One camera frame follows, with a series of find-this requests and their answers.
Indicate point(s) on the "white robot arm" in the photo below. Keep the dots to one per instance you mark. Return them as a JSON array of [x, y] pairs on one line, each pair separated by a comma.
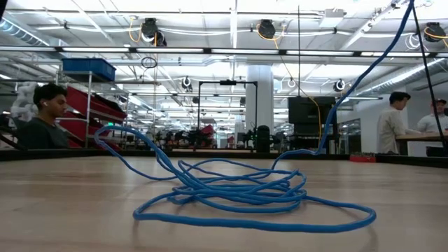
[[22, 101]]

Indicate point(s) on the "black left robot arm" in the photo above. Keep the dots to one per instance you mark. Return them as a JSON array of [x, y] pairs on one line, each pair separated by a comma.
[[1, 7]]

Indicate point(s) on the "black background robot station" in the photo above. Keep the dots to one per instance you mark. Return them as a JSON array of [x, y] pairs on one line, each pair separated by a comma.
[[227, 83]]

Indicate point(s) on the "white building column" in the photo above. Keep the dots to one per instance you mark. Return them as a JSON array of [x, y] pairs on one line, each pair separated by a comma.
[[259, 87]]

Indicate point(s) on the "black monitor on cart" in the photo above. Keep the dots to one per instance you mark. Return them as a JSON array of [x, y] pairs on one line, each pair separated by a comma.
[[308, 110]]

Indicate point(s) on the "long light bar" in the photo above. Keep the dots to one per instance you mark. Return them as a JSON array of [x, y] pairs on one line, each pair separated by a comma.
[[168, 50]]

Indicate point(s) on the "metal shelf with red bins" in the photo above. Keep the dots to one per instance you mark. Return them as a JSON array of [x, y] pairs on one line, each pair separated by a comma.
[[101, 108]]

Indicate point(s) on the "small red box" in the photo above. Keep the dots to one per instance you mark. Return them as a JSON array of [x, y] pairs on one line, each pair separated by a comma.
[[363, 158]]

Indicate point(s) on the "blue storage bin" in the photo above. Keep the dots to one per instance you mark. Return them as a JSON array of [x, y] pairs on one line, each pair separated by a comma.
[[87, 66]]

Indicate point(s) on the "person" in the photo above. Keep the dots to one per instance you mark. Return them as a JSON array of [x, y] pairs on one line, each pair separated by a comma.
[[42, 133], [430, 122], [390, 126]]

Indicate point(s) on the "wooden table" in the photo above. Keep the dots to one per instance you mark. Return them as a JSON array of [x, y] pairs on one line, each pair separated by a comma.
[[420, 137]]

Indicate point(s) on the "thin black diagonal rod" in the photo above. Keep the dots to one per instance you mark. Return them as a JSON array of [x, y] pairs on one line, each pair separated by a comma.
[[430, 84]]

